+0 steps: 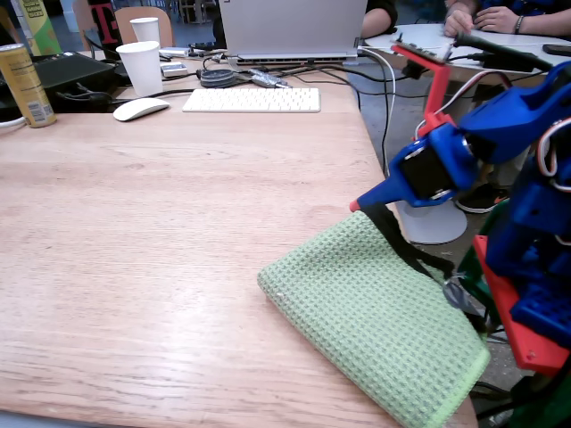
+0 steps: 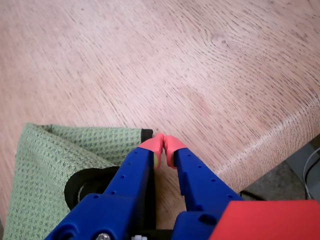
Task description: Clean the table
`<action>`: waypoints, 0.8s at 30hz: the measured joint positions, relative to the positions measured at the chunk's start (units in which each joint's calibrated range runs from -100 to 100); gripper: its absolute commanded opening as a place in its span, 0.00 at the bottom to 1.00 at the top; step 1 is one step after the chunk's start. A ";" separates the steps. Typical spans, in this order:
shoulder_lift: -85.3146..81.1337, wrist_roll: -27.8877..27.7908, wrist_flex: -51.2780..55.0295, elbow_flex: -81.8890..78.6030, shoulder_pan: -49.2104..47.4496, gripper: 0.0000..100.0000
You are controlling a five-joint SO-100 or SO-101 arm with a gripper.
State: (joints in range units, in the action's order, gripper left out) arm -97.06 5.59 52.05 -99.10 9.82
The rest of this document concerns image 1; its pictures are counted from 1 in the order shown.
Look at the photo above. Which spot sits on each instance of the green clamp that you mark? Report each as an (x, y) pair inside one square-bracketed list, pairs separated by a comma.
[(544, 405), (473, 276)]

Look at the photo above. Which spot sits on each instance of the silver laptop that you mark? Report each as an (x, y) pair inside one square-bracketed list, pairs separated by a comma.
[(290, 27)]

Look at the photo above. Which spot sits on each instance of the green waffle cleaning cloth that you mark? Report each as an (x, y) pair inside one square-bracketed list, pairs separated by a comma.
[(357, 303)]

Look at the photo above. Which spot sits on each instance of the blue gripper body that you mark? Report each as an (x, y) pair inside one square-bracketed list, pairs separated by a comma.
[(425, 176)]

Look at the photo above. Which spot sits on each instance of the person hand bare wrist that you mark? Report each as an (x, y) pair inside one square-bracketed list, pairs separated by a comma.
[(458, 24)]

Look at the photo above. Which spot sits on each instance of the black box device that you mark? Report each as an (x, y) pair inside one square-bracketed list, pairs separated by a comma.
[(71, 71)]

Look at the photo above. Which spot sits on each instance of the black power adapter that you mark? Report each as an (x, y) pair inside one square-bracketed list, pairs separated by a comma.
[(504, 64)]

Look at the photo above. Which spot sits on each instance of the small white box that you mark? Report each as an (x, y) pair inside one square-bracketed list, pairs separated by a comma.
[(174, 70)]

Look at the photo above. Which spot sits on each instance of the flat white adapter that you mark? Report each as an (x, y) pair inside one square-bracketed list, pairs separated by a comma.
[(176, 52)]

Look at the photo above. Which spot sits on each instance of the person leg beige trousers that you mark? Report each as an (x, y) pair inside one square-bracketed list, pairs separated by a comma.
[(508, 174)]

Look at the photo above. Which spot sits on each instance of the yellow drink can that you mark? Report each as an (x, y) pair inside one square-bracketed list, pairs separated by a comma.
[(24, 84)]

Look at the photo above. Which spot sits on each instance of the yellow green carton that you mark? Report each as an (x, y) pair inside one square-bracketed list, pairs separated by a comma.
[(40, 27)]

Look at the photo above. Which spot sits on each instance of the gray taped bundle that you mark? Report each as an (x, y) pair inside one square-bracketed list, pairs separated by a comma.
[(267, 79)]

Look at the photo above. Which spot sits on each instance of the wrist camera on red bracket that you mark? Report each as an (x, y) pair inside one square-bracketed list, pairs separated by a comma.
[(439, 80)]

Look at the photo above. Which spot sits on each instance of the black smartphone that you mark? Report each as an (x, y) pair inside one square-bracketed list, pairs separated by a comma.
[(557, 50)]

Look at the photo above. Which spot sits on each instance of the person forearm with wristband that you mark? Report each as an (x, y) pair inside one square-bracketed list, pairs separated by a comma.
[(544, 22)]

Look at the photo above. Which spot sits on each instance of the red robot base plate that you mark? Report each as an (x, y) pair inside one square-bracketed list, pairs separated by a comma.
[(531, 352)]

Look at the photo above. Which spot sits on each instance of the white paper cup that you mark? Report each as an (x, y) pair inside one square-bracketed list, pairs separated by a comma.
[(140, 71), (145, 31)]

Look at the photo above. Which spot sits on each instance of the person arm black sleeve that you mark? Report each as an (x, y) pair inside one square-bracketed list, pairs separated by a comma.
[(379, 18)]

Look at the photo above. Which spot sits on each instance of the white keyboard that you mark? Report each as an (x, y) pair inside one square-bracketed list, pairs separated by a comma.
[(252, 100)]

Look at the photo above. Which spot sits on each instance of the person hand with wristband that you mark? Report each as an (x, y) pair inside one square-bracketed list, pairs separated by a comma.
[(497, 20)]

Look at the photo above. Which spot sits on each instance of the black sneaker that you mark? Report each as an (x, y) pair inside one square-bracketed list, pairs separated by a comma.
[(479, 200)]

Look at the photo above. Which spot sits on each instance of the white computer mouse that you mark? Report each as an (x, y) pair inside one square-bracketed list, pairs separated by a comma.
[(140, 108)]

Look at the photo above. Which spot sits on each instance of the black banner magenta letter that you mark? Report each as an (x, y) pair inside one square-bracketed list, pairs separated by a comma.
[(105, 22)]

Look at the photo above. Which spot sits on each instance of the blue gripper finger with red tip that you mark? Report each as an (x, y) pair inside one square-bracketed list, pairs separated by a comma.
[(379, 191)]

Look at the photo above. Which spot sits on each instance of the white round pedestal table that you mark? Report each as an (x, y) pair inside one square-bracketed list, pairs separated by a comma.
[(424, 33)]

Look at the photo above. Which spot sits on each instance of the black round disc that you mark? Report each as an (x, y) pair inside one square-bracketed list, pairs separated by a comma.
[(218, 78)]

